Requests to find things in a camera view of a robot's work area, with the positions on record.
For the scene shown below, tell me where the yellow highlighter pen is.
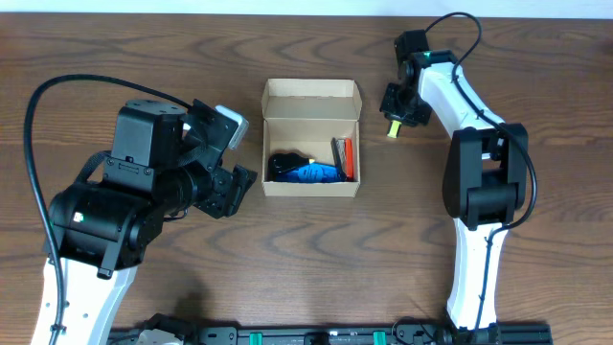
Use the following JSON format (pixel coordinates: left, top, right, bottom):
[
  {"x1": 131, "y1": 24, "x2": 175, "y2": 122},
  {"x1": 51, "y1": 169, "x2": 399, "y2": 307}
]
[{"x1": 387, "y1": 120, "x2": 401, "y2": 139}]

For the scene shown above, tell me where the red black stapler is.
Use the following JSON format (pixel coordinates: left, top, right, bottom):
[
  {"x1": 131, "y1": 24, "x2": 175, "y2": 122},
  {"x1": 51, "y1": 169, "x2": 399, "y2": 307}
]
[{"x1": 331, "y1": 138, "x2": 354, "y2": 182}]

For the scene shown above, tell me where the blue plastic tool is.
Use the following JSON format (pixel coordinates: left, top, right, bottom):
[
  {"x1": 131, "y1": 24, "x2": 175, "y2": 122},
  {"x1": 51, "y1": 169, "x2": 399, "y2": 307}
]
[{"x1": 274, "y1": 163, "x2": 346, "y2": 184}]

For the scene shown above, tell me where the cardboard box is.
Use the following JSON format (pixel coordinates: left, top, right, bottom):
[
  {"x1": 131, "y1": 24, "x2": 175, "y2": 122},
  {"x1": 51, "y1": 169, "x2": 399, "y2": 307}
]
[{"x1": 261, "y1": 79, "x2": 362, "y2": 197}]

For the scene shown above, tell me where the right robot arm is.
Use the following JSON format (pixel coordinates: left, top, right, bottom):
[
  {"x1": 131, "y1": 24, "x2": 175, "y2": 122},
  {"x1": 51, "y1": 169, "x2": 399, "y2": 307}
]
[{"x1": 380, "y1": 30, "x2": 530, "y2": 332}]

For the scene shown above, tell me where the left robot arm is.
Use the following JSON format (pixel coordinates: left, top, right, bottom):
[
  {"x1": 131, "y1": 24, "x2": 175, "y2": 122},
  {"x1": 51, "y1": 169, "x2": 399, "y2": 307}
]
[{"x1": 32, "y1": 100, "x2": 257, "y2": 344}]

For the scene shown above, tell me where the left black cable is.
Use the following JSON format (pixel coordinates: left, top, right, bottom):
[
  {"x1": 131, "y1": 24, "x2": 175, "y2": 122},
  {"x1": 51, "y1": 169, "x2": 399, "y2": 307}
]
[{"x1": 22, "y1": 73, "x2": 193, "y2": 345}]

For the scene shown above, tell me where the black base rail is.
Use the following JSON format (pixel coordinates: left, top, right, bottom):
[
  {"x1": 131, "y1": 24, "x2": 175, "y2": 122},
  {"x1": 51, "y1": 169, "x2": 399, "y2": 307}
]
[{"x1": 107, "y1": 313, "x2": 555, "y2": 345}]

